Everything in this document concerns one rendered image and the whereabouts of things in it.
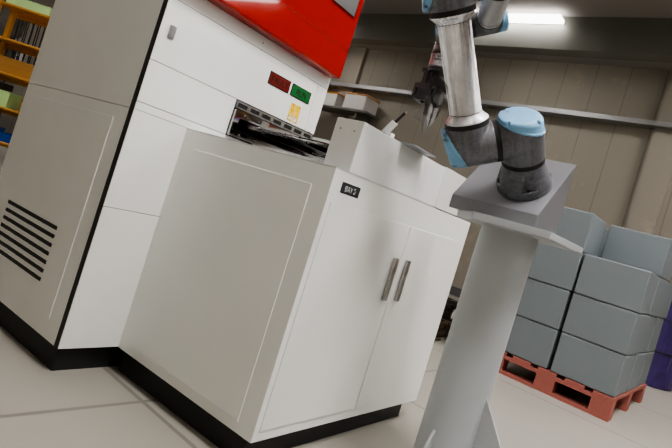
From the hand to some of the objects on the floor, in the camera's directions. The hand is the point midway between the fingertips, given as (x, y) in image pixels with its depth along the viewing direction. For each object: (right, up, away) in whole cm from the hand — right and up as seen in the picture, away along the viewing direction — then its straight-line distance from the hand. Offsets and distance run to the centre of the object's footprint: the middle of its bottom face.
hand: (426, 127), depth 180 cm
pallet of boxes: (+132, -155, +203) cm, 288 cm away
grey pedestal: (+4, -111, -32) cm, 116 cm away
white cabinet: (-51, -95, +16) cm, 109 cm away
